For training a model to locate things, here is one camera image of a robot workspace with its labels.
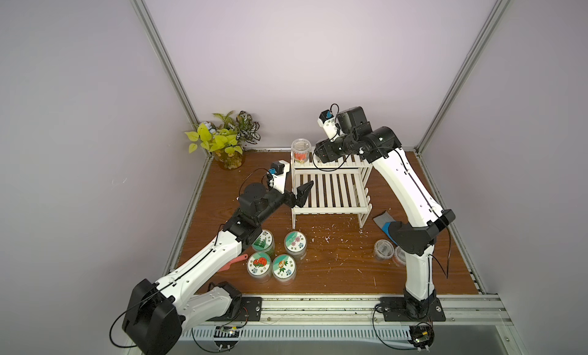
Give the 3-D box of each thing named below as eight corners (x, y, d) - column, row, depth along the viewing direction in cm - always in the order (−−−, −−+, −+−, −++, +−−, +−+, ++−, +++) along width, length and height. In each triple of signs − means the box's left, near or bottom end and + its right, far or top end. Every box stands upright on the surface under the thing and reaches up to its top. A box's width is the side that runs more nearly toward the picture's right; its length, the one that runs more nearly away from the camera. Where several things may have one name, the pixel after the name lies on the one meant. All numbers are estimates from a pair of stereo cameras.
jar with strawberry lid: (249, 283, 81) (244, 276, 74) (252, 260, 86) (248, 252, 79) (272, 283, 81) (269, 276, 74) (274, 260, 86) (271, 252, 79)
